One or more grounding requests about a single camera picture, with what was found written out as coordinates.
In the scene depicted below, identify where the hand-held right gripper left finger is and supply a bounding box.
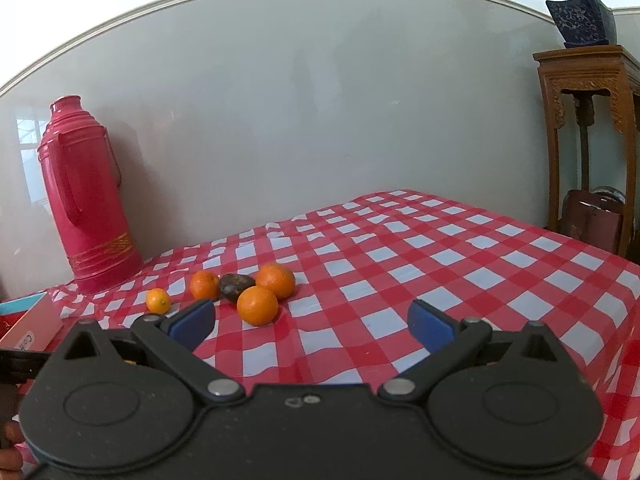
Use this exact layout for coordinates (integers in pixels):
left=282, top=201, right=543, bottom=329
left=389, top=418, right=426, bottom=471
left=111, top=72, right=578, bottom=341
left=62, top=298, right=247, bottom=407

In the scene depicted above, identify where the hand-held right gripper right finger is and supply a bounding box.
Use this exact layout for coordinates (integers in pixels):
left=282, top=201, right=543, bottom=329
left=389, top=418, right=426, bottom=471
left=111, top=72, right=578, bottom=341
left=377, top=298, right=567, bottom=405

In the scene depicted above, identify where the medium orange mandarin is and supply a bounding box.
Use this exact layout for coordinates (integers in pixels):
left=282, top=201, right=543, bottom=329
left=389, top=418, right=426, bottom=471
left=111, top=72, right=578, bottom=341
left=190, top=270, right=221, bottom=301

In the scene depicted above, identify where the small orange kumquat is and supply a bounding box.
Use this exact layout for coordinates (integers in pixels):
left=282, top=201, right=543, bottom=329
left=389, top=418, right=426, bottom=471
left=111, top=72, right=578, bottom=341
left=146, top=288, right=172, bottom=314

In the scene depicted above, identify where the red and white cardboard box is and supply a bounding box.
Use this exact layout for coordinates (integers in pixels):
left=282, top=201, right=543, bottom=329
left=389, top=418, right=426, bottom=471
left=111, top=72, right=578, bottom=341
left=0, top=292, right=64, bottom=352

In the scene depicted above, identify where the dark brown wrinkled fruit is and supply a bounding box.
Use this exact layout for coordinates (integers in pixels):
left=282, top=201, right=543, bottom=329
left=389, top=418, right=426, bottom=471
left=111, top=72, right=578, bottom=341
left=219, top=274, right=255, bottom=304

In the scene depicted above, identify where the large orange mandarin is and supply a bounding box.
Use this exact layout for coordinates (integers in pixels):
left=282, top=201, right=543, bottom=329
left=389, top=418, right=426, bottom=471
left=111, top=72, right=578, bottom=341
left=255, top=262, right=297, bottom=301
left=236, top=285, right=279, bottom=326

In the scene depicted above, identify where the person's left hand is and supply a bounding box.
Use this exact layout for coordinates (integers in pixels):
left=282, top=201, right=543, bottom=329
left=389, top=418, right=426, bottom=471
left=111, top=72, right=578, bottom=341
left=0, top=420, right=25, bottom=477

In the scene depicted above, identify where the red white checkered tablecloth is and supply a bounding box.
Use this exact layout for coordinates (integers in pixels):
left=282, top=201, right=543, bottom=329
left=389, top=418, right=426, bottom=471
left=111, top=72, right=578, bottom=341
left=47, top=189, right=640, bottom=480

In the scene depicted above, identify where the red thermos flask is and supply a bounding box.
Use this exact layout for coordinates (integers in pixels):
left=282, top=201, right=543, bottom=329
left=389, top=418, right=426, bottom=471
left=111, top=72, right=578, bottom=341
left=37, top=95, right=145, bottom=295

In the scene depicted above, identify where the dark red bag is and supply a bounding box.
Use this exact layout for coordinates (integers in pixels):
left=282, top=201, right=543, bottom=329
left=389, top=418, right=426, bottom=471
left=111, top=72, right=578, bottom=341
left=562, top=189, right=624, bottom=254

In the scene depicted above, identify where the curved metal bar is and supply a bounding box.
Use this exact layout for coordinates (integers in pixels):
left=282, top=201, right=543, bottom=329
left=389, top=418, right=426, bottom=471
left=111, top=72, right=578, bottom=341
left=592, top=185, right=626, bottom=206

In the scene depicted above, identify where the carved wooden plant stand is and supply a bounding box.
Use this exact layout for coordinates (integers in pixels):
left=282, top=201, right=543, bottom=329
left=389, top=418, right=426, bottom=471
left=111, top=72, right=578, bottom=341
left=532, top=45, right=640, bottom=261

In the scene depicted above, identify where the blue ceramic flowerpot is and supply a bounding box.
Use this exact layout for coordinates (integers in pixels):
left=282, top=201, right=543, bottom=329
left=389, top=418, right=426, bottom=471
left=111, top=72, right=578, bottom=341
left=545, top=0, right=617, bottom=49

